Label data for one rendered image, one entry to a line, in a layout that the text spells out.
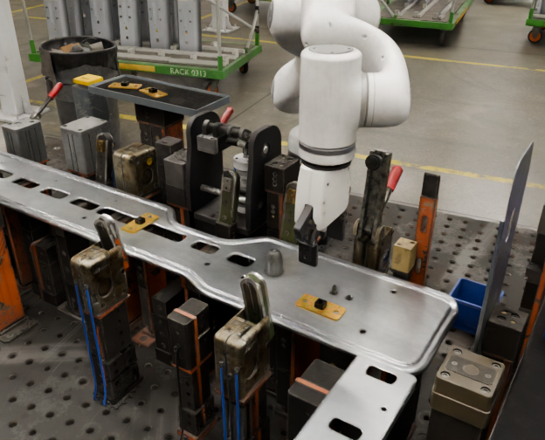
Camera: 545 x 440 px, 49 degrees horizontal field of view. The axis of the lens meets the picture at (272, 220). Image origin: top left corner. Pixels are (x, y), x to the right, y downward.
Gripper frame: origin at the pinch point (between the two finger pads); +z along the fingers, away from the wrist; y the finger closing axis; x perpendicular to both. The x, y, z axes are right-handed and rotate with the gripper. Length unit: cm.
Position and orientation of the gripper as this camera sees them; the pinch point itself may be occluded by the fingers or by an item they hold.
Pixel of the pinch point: (321, 245)
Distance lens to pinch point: 98.1
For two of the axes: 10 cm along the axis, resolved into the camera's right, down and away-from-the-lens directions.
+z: 0.0, 8.7, 4.9
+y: -5.4, 4.1, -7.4
